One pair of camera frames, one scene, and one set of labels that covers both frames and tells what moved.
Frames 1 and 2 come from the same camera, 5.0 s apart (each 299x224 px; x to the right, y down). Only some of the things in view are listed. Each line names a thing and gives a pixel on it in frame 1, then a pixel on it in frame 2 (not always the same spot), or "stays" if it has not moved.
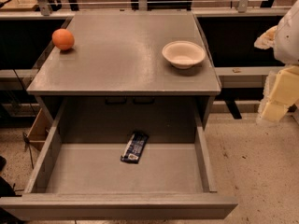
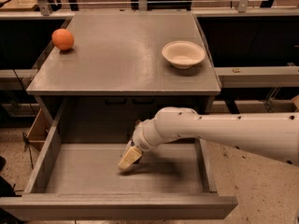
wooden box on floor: [40, 130] stays
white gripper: [288, 37] -> [139, 138]
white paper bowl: [183, 54] stays
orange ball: [63, 38] stays
